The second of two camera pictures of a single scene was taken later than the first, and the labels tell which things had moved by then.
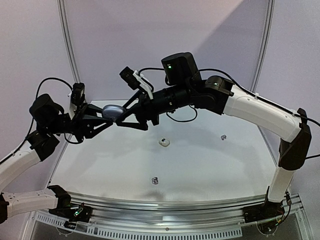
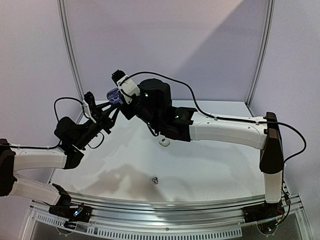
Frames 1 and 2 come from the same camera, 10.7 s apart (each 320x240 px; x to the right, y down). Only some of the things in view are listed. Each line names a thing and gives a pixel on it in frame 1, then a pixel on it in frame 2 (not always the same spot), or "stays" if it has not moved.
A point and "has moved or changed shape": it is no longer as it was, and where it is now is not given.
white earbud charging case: x=164 y=142 stays
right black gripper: x=144 y=110 -> x=125 y=109
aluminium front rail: x=111 y=211 stays
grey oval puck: x=113 y=110 has moved or changed shape
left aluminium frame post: x=68 y=40 stays
